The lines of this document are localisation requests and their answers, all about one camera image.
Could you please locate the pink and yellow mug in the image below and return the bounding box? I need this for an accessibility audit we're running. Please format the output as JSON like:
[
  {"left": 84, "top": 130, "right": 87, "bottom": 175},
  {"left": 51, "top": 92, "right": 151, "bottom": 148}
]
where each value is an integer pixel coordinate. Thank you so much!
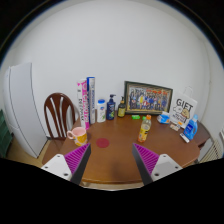
[{"left": 66, "top": 126, "right": 88, "bottom": 147}]

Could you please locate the white radiator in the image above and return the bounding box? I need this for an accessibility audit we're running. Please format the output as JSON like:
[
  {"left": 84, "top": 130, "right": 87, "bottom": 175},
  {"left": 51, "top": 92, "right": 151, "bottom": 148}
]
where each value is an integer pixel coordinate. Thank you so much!
[{"left": 199, "top": 128, "right": 224, "bottom": 163}]

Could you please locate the white paper gift bag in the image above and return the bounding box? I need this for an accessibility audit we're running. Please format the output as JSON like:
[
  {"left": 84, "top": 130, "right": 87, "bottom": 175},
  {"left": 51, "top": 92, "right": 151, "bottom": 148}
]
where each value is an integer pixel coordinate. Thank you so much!
[{"left": 169, "top": 86, "right": 198, "bottom": 129}]

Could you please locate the small snack packet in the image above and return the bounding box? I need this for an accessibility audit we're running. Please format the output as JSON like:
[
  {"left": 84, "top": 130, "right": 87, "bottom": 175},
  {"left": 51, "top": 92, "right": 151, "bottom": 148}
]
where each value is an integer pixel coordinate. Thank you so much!
[{"left": 169, "top": 120, "right": 183, "bottom": 132}]

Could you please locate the flat round red coaster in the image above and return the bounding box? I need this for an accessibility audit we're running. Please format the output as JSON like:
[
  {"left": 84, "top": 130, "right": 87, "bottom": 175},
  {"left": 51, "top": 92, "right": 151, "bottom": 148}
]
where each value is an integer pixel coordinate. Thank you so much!
[{"left": 95, "top": 137, "right": 110, "bottom": 149}]

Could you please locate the framed group photo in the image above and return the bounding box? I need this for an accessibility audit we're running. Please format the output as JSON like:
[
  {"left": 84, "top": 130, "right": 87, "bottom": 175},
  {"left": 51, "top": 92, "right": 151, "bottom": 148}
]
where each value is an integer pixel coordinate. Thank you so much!
[{"left": 123, "top": 80, "right": 174, "bottom": 116}]

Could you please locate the amber pump bottle yellow label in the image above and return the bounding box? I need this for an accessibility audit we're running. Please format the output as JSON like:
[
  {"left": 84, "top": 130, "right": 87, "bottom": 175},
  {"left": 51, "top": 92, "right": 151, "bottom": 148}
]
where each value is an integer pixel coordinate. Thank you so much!
[{"left": 117, "top": 96, "right": 127, "bottom": 118}]

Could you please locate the tall pink and white box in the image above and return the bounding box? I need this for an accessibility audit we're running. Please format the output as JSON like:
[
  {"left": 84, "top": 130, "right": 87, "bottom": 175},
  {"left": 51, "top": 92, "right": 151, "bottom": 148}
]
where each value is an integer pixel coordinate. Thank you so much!
[{"left": 76, "top": 78, "right": 91, "bottom": 130}]

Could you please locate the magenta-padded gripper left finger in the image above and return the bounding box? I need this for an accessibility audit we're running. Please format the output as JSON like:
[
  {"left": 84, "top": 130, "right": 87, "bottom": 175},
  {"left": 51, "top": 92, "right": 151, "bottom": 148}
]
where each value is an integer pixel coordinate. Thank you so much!
[{"left": 41, "top": 143, "right": 92, "bottom": 185}]

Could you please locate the dark blue pump bottle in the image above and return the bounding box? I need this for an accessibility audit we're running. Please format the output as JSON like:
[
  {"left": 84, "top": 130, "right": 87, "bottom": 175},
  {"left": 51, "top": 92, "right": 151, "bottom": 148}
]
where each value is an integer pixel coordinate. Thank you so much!
[{"left": 106, "top": 93, "right": 117, "bottom": 121}]

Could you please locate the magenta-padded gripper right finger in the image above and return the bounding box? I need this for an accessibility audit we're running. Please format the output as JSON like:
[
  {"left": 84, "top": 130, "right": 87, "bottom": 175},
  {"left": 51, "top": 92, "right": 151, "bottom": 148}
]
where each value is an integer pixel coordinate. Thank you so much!
[{"left": 132, "top": 142, "right": 184, "bottom": 185}]

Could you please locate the orange juice bottle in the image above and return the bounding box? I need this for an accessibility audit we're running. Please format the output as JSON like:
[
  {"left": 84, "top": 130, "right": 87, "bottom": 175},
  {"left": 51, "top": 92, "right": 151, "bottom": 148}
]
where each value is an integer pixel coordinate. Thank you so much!
[{"left": 137, "top": 114, "right": 152, "bottom": 144}]

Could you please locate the dark brown wooden chair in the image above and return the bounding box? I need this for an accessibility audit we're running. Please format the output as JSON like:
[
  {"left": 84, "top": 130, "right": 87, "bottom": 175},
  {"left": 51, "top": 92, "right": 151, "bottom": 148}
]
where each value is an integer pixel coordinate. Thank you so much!
[{"left": 41, "top": 92, "right": 81, "bottom": 165}]

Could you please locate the blue tissue pack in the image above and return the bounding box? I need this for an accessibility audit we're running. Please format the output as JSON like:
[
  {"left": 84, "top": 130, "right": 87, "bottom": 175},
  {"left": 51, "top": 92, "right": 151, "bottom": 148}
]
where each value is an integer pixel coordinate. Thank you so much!
[{"left": 157, "top": 112, "right": 171, "bottom": 125}]

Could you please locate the white bottle with blue cap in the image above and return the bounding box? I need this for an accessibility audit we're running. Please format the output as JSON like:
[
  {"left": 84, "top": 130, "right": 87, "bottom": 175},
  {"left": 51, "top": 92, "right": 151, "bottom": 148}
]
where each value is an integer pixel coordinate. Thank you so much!
[{"left": 96, "top": 98, "right": 107, "bottom": 123}]

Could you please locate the blue detergent bottle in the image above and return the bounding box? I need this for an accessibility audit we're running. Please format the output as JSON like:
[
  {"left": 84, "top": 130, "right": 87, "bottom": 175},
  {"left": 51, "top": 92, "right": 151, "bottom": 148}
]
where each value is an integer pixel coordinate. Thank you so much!
[{"left": 182, "top": 114, "right": 200, "bottom": 141}]

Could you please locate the small white box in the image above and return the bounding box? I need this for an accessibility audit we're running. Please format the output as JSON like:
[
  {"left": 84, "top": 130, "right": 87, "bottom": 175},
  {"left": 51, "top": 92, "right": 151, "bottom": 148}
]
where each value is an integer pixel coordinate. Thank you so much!
[{"left": 179, "top": 132, "right": 191, "bottom": 144}]

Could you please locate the green crate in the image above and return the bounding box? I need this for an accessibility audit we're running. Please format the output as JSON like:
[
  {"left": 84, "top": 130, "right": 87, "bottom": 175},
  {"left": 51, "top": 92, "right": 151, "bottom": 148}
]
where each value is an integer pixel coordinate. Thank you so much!
[{"left": 0, "top": 109, "right": 14, "bottom": 158}]

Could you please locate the tall white and blue box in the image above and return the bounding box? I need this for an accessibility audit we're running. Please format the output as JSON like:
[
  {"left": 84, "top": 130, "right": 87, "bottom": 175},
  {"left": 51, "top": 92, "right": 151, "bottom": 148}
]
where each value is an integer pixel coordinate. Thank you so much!
[{"left": 86, "top": 76, "right": 97, "bottom": 125}]

